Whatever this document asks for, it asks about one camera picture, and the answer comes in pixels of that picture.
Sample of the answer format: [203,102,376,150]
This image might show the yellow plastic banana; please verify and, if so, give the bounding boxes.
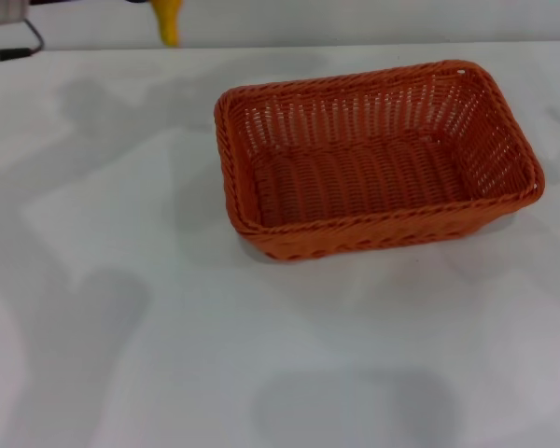
[149,0,184,47]

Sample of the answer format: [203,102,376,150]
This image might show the black cable with plug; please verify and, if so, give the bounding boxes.
[0,19,46,64]

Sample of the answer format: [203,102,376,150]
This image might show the orange woven plastic basket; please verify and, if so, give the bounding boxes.
[213,59,546,261]

